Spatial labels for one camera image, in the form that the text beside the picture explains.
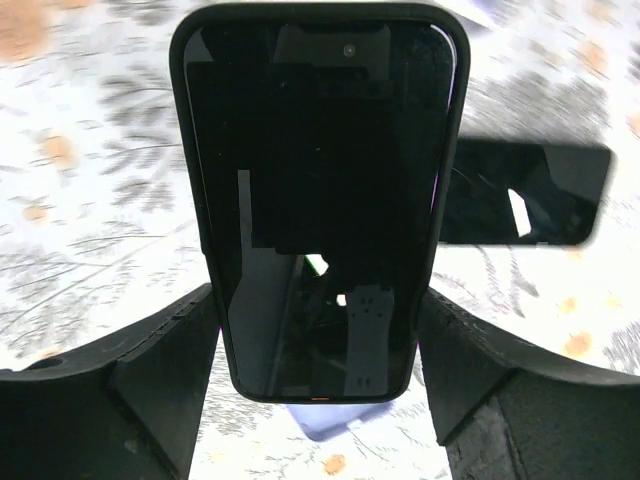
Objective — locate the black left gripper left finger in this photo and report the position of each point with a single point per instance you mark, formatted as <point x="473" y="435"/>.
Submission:
<point x="125" y="406"/>

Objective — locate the floral tablecloth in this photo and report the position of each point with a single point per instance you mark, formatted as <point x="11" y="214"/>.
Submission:
<point x="98" y="228"/>

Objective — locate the black phone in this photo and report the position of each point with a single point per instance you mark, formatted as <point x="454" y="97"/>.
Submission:
<point x="319" y="140"/>

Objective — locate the lilac phone case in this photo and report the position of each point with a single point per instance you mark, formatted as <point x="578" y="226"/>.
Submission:
<point x="325" y="421"/>

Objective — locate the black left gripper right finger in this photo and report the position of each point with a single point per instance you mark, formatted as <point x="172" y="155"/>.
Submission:
<point x="504" y="408"/>

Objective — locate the black smartphone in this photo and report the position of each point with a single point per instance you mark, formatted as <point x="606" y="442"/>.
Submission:
<point x="524" y="193"/>

